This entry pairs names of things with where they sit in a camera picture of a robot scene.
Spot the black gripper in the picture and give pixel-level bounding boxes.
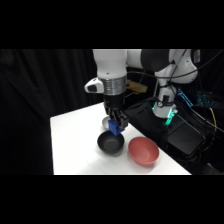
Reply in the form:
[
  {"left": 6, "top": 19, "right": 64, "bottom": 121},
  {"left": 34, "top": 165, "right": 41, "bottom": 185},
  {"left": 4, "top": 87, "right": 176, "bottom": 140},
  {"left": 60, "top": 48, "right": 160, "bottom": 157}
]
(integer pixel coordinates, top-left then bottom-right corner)
[{"left": 102, "top": 94, "right": 130, "bottom": 133}]

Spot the blue cube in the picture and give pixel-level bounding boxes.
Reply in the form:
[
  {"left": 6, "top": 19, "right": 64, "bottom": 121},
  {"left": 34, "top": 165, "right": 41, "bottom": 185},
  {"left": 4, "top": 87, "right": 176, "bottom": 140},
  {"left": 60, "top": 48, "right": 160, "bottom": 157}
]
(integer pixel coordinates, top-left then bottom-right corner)
[{"left": 107, "top": 119, "right": 125, "bottom": 137}]

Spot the black bowl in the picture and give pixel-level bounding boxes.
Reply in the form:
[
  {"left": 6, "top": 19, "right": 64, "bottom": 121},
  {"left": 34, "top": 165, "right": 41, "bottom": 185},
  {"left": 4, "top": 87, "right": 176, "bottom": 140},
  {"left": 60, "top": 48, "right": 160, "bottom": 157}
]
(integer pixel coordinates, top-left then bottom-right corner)
[{"left": 96, "top": 130, "right": 126, "bottom": 155}]

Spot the pink bowl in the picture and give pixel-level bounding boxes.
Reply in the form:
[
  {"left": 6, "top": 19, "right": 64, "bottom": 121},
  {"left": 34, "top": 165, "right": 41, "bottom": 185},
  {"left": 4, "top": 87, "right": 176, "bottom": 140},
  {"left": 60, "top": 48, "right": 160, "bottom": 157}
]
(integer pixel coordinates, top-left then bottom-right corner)
[{"left": 128, "top": 136, "right": 160, "bottom": 166}]

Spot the black robot stand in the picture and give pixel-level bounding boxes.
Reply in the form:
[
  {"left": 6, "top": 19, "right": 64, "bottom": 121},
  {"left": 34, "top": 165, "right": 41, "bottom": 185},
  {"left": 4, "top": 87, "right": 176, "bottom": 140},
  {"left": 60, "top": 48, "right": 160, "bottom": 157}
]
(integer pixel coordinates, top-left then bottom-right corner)
[{"left": 123, "top": 97, "right": 207, "bottom": 157}]

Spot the black curtain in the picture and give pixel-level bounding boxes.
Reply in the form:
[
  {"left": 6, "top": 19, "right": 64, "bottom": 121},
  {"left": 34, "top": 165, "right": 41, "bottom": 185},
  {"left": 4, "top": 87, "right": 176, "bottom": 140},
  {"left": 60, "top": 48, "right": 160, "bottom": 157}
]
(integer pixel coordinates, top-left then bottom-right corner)
[{"left": 0, "top": 49, "right": 224, "bottom": 176}]

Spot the blue lit equipment rack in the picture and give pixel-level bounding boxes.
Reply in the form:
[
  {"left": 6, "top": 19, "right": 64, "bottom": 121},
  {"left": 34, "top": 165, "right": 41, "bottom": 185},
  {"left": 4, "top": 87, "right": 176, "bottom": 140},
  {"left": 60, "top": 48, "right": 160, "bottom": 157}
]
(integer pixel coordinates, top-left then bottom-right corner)
[{"left": 196, "top": 90, "right": 224, "bottom": 108}]

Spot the tan tag on cable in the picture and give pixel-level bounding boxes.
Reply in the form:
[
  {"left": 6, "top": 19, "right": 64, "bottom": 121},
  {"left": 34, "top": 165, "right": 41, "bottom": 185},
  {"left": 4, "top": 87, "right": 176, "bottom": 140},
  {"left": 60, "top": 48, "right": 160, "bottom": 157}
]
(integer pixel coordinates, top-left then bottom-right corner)
[{"left": 125, "top": 81, "right": 148, "bottom": 95}]

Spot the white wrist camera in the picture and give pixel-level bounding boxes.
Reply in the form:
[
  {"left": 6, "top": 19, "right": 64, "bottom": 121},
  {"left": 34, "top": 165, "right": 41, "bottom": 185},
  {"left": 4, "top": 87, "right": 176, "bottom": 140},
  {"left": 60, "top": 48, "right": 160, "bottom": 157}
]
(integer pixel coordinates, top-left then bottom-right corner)
[{"left": 84, "top": 77, "right": 105, "bottom": 94}]

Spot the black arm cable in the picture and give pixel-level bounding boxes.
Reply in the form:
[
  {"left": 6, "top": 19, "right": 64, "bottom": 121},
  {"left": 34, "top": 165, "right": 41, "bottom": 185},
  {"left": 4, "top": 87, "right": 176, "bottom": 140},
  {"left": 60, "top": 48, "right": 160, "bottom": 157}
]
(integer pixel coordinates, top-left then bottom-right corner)
[{"left": 125, "top": 49, "right": 224, "bottom": 101}]

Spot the yellow cable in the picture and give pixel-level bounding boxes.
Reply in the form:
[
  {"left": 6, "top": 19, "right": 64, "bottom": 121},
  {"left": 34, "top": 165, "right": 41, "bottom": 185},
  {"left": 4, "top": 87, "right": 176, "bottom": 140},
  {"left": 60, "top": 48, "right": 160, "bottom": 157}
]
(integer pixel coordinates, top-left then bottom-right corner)
[{"left": 209, "top": 107, "right": 218, "bottom": 133}]

